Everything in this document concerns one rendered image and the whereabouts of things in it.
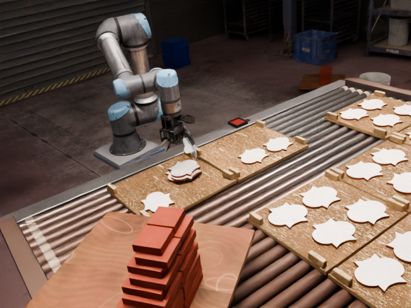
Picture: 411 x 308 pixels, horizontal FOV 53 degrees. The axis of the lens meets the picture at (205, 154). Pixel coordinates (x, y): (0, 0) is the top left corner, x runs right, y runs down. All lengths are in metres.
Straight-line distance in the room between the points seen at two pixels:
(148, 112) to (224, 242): 1.02
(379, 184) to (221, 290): 0.82
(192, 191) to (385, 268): 0.75
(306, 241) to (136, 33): 1.13
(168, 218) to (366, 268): 0.61
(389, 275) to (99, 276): 0.79
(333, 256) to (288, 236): 0.16
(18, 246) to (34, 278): 0.20
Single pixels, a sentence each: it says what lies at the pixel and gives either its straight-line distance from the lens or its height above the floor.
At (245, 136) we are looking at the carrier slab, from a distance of 2.02.
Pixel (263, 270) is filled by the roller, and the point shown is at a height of 0.92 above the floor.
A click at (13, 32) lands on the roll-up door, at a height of 0.90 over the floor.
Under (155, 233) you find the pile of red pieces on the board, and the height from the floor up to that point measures 1.26.
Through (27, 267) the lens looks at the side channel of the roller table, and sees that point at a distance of 1.47.
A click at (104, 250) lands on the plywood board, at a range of 1.28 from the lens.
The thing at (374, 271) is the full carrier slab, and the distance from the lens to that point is 1.30.
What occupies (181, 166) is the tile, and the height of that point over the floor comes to 0.98.
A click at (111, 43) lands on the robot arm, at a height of 1.46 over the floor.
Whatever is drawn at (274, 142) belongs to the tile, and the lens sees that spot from 1.93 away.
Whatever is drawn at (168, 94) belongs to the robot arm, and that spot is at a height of 1.32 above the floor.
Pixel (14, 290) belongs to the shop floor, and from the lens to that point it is 2.94.
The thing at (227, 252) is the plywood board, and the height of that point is 1.04.
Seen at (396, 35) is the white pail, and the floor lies 0.28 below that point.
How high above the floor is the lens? 1.83
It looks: 28 degrees down
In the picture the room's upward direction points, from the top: 7 degrees counter-clockwise
